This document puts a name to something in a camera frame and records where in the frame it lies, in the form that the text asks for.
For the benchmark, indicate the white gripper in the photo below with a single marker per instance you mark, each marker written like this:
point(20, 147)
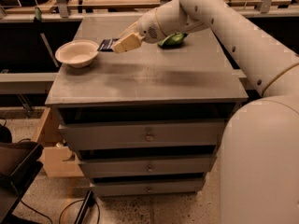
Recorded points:
point(147, 29)

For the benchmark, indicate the dark blue rxbar wrapper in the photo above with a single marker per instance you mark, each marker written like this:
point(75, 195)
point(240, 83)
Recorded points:
point(107, 44)

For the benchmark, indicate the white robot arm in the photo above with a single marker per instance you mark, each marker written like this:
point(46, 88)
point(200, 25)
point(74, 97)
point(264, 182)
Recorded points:
point(259, 152)

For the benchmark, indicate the green chip bag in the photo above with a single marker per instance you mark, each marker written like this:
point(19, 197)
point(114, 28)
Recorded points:
point(173, 40)

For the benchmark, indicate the grey drawer cabinet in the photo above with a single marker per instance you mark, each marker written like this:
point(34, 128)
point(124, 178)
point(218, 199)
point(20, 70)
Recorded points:
point(149, 85)

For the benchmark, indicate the top grey drawer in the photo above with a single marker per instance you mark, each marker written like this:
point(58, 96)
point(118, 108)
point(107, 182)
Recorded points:
point(113, 136)

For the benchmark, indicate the grey drawer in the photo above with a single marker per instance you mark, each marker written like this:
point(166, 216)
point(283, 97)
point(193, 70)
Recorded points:
point(173, 165)
point(148, 187)
point(113, 136)

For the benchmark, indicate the middle grey drawer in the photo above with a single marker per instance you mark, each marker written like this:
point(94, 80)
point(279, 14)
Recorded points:
point(173, 165)

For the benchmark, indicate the light wooden box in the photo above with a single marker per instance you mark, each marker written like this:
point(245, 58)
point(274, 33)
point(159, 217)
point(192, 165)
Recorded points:
point(58, 160)

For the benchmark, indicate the bottom grey drawer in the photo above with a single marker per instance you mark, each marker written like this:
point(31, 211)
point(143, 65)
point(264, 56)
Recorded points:
point(148, 187)

